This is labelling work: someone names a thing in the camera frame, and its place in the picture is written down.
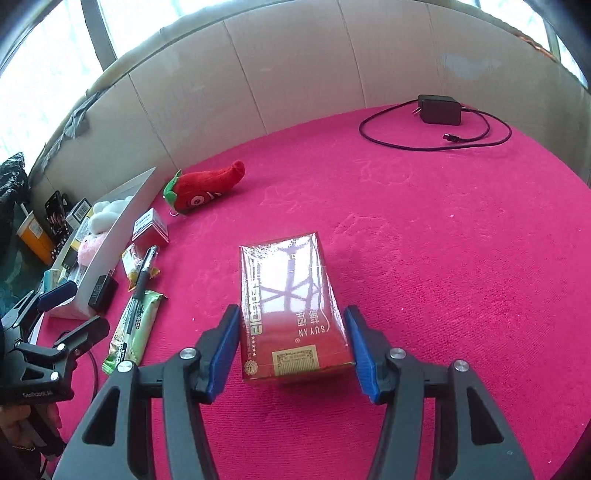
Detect black pen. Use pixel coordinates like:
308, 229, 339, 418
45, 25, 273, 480
121, 246, 160, 342

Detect black power adapter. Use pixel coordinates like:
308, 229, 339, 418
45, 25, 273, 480
417, 95, 462, 126

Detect black rack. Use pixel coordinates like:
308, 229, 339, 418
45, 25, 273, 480
45, 191, 75, 252

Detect yellow candy packet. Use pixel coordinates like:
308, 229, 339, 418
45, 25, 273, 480
121, 244, 160, 283

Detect red carton box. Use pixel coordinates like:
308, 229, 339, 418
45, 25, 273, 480
239, 232, 356, 386

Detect red chili plush toy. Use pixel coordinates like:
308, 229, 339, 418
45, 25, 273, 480
163, 159, 246, 217

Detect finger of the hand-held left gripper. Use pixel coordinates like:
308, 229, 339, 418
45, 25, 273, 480
4, 281, 78, 342
16, 316, 112, 379

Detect small black box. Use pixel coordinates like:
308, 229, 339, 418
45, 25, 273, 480
88, 274, 119, 315

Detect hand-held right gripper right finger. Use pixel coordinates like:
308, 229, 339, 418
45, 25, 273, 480
342, 305, 536, 480

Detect black plastic bag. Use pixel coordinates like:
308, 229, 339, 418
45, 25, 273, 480
0, 152, 29, 217

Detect green snack packet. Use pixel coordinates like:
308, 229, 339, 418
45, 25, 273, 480
102, 291, 168, 376

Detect white box with red cross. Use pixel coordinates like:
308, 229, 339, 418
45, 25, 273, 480
44, 167, 158, 320

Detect small red and white box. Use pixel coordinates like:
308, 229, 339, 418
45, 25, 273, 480
131, 208, 170, 245

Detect black charger cable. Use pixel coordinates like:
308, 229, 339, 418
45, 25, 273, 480
359, 102, 513, 151

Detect white plush bunny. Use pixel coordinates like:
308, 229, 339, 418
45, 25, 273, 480
88, 198, 136, 236

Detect teal patterned cloth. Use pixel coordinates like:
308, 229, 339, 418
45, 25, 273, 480
0, 249, 47, 301

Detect pink tablecloth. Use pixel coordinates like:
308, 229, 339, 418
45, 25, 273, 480
34, 104, 591, 480

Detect cardboard partition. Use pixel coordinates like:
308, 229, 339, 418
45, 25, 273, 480
28, 0, 591, 195

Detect person's left hand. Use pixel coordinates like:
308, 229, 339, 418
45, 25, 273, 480
0, 404, 44, 469

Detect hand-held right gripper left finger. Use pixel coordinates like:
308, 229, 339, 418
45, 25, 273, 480
60, 305, 241, 480

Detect grey tape strip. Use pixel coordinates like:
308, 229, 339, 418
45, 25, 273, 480
60, 90, 102, 139

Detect orange cup with straw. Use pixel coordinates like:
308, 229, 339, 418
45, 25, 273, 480
16, 203, 56, 266

